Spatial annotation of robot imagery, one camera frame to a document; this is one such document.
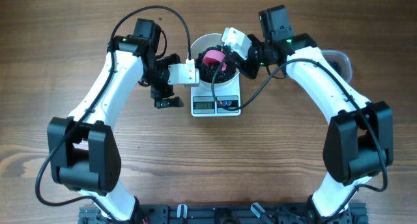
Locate pink scoop with blue handle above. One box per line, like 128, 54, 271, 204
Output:
203, 49, 227, 72

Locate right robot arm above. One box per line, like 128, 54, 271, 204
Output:
221, 5, 394, 223

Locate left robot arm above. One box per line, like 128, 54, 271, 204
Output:
46, 19, 184, 223

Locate white digital kitchen scale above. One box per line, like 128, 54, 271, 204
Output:
191, 74, 241, 117

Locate black beans in bowl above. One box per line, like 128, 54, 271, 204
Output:
195, 45, 236, 83

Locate clear plastic container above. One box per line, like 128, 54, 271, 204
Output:
321, 50, 352, 83

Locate left arm white wrist camera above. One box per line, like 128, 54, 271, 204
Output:
168, 59, 200, 87

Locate arm white wrist camera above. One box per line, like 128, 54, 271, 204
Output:
168, 59, 200, 87
221, 27, 252, 60

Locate right arm white wrist camera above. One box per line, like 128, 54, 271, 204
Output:
221, 27, 252, 60

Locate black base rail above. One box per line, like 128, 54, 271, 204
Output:
78, 203, 369, 224

